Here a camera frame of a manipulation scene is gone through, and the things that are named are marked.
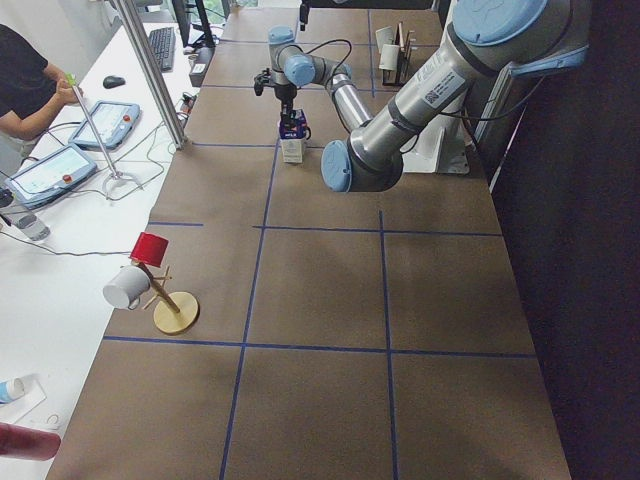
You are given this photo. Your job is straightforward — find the teach pendant tablet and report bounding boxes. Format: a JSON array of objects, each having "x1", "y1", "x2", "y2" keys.
[
  {"x1": 4, "y1": 145, "x2": 97, "y2": 208},
  {"x1": 69, "y1": 100, "x2": 141, "y2": 151}
]

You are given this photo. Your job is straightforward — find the black wire mug rack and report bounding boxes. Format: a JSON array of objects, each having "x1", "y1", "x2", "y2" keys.
[{"x1": 379, "y1": 21, "x2": 415, "y2": 86}]

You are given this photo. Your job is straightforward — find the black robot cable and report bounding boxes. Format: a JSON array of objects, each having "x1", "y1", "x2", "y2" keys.
[{"x1": 299, "y1": 39, "x2": 354, "y2": 76}]

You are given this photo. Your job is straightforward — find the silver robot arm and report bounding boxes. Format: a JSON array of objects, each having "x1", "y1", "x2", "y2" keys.
[{"x1": 254, "y1": 0, "x2": 592, "y2": 192}]

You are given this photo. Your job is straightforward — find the red bottle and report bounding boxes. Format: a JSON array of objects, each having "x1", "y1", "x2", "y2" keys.
[{"x1": 1, "y1": 423, "x2": 61, "y2": 461}]

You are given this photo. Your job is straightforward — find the metal grabber stick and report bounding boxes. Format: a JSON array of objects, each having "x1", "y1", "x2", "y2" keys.
[{"x1": 64, "y1": 73, "x2": 144, "y2": 201}]

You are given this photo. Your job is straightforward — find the red cup on stand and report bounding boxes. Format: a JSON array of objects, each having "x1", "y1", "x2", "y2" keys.
[{"x1": 129, "y1": 232, "x2": 169, "y2": 267}]

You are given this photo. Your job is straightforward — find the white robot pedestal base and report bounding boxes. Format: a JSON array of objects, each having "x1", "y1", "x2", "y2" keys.
[{"x1": 403, "y1": 115, "x2": 470, "y2": 175}]

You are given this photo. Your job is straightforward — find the upper teach pendant tablet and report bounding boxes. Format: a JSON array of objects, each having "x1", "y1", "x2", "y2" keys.
[{"x1": 69, "y1": 100, "x2": 141, "y2": 151}]

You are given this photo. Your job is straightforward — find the grey aluminium frame post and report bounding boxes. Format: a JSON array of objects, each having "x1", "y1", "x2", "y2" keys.
[{"x1": 114, "y1": 0, "x2": 187, "y2": 150}]

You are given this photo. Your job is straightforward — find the blue Pascual milk carton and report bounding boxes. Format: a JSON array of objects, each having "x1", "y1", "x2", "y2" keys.
[{"x1": 279, "y1": 109, "x2": 308, "y2": 164}]

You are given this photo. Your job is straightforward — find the black computer mouse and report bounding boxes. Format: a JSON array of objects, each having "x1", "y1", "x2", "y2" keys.
[{"x1": 102, "y1": 75, "x2": 126, "y2": 89}]

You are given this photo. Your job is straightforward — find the white mug on stand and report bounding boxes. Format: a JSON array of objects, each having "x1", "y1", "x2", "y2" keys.
[{"x1": 102, "y1": 265, "x2": 151, "y2": 310}]

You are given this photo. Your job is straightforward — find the white ribbed HOME mug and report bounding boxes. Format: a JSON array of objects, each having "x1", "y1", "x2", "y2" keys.
[{"x1": 378, "y1": 43, "x2": 401, "y2": 71}]

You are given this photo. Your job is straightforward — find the lower teach pendant tablet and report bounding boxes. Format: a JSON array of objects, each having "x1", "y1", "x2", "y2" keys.
[{"x1": 4, "y1": 145, "x2": 97, "y2": 208}]

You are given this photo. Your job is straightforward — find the wooden mug tree stand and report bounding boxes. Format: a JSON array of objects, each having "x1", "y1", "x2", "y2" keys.
[{"x1": 131, "y1": 261, "x2": 200, "y2": 335}]

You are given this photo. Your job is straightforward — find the person in black shirt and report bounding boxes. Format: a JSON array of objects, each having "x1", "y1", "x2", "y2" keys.
[{"x1": 1, "y1": 25, "x2": 77, "y2": 174}]

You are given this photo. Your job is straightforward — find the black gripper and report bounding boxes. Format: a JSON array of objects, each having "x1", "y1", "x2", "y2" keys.
[{"x1": 253, "y1": 69, "x2": 298, "y2": 131}]

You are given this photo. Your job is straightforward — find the black keyboard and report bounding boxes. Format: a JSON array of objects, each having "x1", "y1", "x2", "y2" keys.
[{"x1": 148, "y1": 27, "x2": 175, "y2": 72}]

